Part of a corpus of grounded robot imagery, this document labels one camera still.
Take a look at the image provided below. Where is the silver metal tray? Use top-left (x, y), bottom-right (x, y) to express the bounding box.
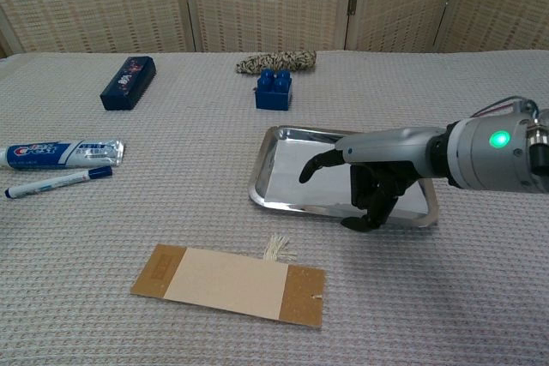
top-left (247, 124), bottom-right (439, 228)

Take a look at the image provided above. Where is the blue plastic building block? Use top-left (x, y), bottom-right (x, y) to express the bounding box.
top-left (254, 68), bottom-right (293, 112)

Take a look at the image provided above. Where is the grey black right robot hand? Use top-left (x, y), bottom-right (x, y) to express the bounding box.
top-left (299, 127), bottom-right (448, 233)

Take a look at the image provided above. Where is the white tissue sheet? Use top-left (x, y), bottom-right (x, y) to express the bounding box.
top-left (264, 141), bottom-right (430, 216)

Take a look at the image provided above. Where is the leopard print fabric scrunchie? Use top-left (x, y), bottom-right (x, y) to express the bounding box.
top-left (234, 50), bottom-right (317, 75)

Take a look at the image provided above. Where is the brown cream cardboard bookmark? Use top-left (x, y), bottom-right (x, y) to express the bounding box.
top-left (130, 243), bottom-right (327, 330)

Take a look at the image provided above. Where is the grey woven tablecloth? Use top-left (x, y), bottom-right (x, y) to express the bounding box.
top-left (0, 49), bottom-right (549, 366)

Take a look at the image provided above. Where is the cream string tassel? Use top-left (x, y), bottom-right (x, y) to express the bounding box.
top-left (261, 233), bottom-right (297, 262)

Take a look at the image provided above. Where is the blue white toothpaste tube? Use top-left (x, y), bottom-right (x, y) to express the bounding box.
top-left (0, 138), bottom-right (125, 171)

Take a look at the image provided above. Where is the blue white marker pen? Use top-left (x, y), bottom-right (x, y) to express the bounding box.
top-left (3, 165), bottom-right (114, 200)

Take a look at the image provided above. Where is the dark blue small box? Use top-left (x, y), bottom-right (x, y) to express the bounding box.
top-left (99, 55), bottom-right (157, 111)

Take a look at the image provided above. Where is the woven beige folding screen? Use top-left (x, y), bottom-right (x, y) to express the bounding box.
top-left (0, 0), bottom-right (549, 58)

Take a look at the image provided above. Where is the thin arm wrist cable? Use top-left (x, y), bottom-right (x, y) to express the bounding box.
top-left (469, 95), bottom-right (540, 119)

